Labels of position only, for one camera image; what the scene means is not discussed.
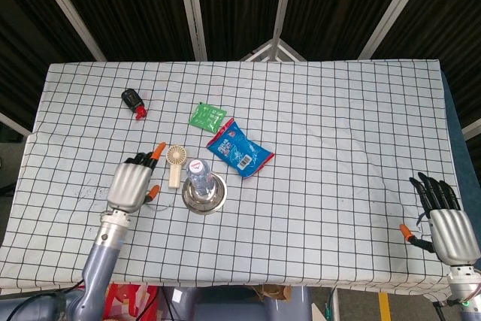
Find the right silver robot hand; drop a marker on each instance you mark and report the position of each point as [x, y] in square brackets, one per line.
[447, 223]

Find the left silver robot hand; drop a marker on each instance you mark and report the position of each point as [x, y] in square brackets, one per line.
[129, 185]

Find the cream handheld fan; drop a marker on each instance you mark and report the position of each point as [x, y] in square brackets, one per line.
[175, 165]

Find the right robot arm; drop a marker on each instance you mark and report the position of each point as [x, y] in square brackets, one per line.
[466, 291]

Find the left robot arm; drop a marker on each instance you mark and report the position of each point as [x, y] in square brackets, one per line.
[94, 272]

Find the clear plastic water bottle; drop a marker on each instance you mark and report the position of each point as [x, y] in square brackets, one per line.
[199, 178]

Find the upturned stainless steel bowl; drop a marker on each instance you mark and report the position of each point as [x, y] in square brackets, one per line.
[210, 200]

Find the black and red small bottle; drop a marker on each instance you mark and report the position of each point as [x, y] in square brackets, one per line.
[132, 100]

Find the green sachet packet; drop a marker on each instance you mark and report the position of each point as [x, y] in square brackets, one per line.
[206, 116]

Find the blue snack bag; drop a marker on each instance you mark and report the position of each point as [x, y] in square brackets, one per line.
[238, 150]

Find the red printed bag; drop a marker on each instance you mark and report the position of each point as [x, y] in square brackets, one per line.
[129, 302]

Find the white checkered tablecloth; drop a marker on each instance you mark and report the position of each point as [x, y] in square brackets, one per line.
[300, 185]

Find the brown paper bag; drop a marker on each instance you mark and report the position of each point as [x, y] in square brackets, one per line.
[272, 292]

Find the white folding screen frame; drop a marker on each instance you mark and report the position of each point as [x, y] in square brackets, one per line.
[195, 9]

